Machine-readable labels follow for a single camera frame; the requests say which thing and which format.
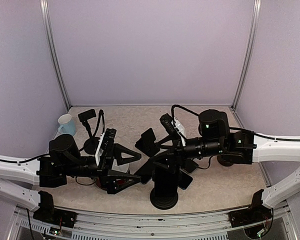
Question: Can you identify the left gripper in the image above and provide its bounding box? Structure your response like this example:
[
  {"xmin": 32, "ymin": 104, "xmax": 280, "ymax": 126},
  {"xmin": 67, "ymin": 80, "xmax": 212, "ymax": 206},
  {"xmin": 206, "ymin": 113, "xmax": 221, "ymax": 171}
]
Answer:
[{"xmin": 63, "ymin": 143, "xmax": 142, "ymax": 195}]

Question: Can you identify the blue-edged black smartphone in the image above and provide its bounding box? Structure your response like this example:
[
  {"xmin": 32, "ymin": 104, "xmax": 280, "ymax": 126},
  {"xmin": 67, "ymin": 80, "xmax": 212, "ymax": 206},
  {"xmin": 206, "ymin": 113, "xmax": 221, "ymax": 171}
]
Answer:
[{"xmin": 178, "ymin": 171, "xmax": 193, "ymax": 190}]

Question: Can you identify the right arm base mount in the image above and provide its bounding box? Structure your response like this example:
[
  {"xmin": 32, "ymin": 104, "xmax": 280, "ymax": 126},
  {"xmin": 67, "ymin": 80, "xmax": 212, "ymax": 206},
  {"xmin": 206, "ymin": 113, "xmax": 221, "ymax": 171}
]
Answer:
[{"xmin": 228, "ymin": 189, "xmax": 273, "ymax": 228}]

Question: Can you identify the left camera cable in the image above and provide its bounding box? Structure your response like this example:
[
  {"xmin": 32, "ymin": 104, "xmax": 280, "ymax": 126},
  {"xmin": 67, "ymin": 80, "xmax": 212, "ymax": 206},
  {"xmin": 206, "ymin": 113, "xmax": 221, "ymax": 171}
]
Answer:
[{"xmin": 91, "ymin": 108, "xmax": 106, "ymax": 141}]

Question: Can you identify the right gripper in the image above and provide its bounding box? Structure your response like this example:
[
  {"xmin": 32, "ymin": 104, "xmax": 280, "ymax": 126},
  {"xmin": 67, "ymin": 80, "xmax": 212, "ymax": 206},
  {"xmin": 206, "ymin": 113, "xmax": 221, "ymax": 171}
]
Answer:
[{"xmin": 148, "ymin": 133, "xmax": 225, "ymax": 174}]

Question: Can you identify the white ceramic bowl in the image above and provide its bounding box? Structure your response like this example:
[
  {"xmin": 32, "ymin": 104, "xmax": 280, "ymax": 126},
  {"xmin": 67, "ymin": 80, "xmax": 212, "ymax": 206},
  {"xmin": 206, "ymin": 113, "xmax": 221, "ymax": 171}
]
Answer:
[{"xmin": 112, "ymin": 158, "xmax": 130, "ymax": 174}]

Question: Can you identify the black pole phone stand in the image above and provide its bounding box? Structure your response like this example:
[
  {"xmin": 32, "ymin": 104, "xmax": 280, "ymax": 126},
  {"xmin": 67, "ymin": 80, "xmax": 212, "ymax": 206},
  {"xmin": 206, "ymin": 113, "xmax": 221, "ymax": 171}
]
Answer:
[
  {"xmin": 78, "ymin": 109, "xmax": 101, "ymax": 155},
  {"xmin": 150, "ymin": 188, "xmax": 179, "ymax": 210}
]

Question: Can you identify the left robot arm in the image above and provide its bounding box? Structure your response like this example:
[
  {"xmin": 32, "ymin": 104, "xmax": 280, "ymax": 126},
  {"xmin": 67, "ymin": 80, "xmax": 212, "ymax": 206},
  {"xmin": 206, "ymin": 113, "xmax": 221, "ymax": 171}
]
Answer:
[{"xmin": 0, "ymin": 129, "xmax": 141, "ymax": 223}]

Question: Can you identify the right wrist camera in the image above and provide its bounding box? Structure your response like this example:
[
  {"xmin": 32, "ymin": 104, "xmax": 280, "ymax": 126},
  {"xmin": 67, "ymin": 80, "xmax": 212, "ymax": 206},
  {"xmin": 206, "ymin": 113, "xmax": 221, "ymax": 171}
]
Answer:
[{"xmin": 159, "ymin": 113, "xmax": 176, "ymax": 136}]

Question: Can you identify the silver-edged black smartphone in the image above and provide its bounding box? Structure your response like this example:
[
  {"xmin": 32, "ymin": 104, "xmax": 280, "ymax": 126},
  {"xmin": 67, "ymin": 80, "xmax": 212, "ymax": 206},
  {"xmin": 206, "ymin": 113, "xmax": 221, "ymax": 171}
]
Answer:
[{"xmin": 182, "ymin": 159, "xmax": 199, "ymax": 175}]

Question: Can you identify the right aluminium frame post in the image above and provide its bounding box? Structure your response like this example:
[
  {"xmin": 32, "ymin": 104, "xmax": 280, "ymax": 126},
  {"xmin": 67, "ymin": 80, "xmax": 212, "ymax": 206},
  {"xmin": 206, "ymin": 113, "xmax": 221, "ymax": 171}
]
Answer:
[{"xmin": 231, "ymin": 0, "xmax": 262, "ymax": 112}]

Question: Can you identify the light blue mug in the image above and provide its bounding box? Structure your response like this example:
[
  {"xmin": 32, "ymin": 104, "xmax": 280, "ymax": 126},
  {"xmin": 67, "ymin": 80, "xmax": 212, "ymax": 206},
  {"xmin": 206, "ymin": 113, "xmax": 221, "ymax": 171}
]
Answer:
[{"xmin": 57, "ymin": 114, "xmax": 76, "ymax": 136}]

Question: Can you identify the aluminium frame post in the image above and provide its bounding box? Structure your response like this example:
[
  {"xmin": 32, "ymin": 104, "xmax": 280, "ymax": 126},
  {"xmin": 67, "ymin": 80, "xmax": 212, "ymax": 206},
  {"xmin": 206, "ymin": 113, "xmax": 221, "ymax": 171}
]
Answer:
[
  {"xmin": 231, "ymin": 0, "xmax": 262, "ymax": 112},
  {"xmin": 39, "ymin": 0, "xmax": 72, "ymax": 111}
]

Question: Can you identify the red floral plate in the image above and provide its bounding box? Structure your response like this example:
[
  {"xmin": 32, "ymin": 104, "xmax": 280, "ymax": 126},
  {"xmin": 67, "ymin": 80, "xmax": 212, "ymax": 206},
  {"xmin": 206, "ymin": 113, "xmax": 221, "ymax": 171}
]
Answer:
[{"xmin": 95, "ymin": 177, "xmax": 129, "ymax": 191}]

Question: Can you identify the round-base plate phone stand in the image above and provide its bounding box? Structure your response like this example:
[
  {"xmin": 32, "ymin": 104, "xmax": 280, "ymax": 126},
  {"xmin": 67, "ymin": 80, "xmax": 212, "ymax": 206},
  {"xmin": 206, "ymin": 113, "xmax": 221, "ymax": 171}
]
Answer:
[{"xmin": 217, "ymin": 155, "xmax": 234, "ymax": 167}]

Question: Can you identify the right camera cable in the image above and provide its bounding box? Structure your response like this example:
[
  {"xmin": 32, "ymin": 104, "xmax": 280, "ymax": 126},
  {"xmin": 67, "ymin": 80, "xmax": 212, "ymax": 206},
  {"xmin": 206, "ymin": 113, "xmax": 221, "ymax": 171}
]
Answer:
[{"xmin": 171, "ymin": 104, "xmax": 201, "ymax": 118}]

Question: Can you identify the left aluminium frame post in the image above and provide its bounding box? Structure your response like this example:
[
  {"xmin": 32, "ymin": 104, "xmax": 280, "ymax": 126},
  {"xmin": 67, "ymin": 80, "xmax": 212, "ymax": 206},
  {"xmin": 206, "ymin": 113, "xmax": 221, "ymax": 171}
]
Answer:
[{"xmin": 39, "ymin": 0, "xmax": 72, "ymax": 111}]

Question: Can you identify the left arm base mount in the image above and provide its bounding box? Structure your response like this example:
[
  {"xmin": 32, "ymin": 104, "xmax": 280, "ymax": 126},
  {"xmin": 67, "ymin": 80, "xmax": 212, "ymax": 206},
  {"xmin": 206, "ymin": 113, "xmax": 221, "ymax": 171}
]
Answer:
[{"xmin": 33, "ymin": 190, "xmax": 78, "ymax": 229}]

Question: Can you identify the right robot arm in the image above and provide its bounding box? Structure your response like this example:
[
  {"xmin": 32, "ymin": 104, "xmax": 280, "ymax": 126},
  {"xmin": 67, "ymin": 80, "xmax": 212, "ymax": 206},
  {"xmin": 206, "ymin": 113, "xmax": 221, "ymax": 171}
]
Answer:
[{"xmin": 154, "ymin": 109, "xmax": 300, "ymax": 222}]

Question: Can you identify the black folding phone stand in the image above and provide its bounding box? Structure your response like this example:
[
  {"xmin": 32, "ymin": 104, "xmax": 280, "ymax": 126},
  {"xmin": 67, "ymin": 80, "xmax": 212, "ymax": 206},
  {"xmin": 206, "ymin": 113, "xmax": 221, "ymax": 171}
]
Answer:
[{"xmin": 134, "ymin": 128, "xmax": 160, "ymax": 158}]

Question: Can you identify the camera cable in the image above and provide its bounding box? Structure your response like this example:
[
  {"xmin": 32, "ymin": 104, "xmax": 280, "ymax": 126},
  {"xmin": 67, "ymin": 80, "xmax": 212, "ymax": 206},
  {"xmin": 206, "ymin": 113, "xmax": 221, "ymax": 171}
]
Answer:
[
  {"xmin": 91, "ymin": 108, "xmax": 106, "ymax": 141},
  {"xmin": 171, "ymin": 104, "xmax": 201, "ymax": 118}
]

